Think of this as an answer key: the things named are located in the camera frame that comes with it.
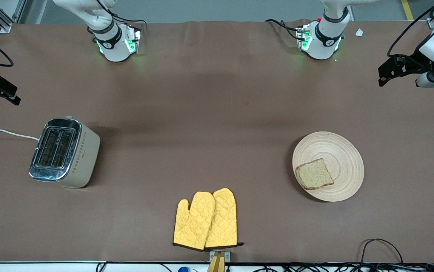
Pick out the round wooden plate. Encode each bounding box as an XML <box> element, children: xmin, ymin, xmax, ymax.
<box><xmin>292</xmin><ymin>131</ymin><xmax>365</xmax><ymax>202</ymax></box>

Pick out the brown bread slice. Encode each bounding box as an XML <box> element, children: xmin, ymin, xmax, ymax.
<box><xmin>295</xmin><ymin>158</ymin><xmax>334</xmax><ymax>190</ymax></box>

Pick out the cream and chrome toaster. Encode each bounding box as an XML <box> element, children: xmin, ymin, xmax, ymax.
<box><xmin>29</xmin><ymin>115</ymin><xmax>101</xmax><ymax>189</ymax></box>

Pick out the brown table cover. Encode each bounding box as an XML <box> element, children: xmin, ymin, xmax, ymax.
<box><xmin>0</xmin><ymin>19</ymin><xmax>434</xmax><ymax>263</ymax></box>

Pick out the yellow quilted oven mitt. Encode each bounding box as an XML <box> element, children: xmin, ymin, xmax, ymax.
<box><xmin>172</xmin><ymin>192</ymin><xmax>216</xmax><ymax>250</ymax></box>
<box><xmin>205</xmin><ymin>188</ymin><xmax>244</xmax><ymax>250</ymax></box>

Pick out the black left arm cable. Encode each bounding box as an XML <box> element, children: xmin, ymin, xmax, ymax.
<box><xmin>386</xmin><ymin>0</ymin><xmax>434</xmax><ymax>59</ymax></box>

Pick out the white toaster power cable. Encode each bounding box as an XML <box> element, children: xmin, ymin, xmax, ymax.
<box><xmin>0</xmin><ymin>127</ymin><xmax>39</xmax><ymax>141</ymax></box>

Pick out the black base cable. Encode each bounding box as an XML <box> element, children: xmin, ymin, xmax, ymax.
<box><xmin>265</xmin><ymin>19</ymin><xmax>300</xmax><ymax>40</ymax></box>
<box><xmin>109</xmin><ymin>13</ymin><xmax>148</xmax><ymax>28</ymax></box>

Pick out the black looped cable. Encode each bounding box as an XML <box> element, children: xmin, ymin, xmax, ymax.
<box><xmin>358</xmin><ymin>238</ymin><xmax>404</xmax><ymax>265</ymax></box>

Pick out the black cable bundle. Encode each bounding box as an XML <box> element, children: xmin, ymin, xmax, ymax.
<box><xmin>255</xmin><ymin>262</ymin><xmax>434</xmax><ymax>272</ymax></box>

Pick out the wooden and metal bracket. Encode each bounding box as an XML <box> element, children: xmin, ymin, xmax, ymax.
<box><xmin>206</xmin><ymin>251</ymin><xmax>231</xmax><ymax>272</ymax></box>

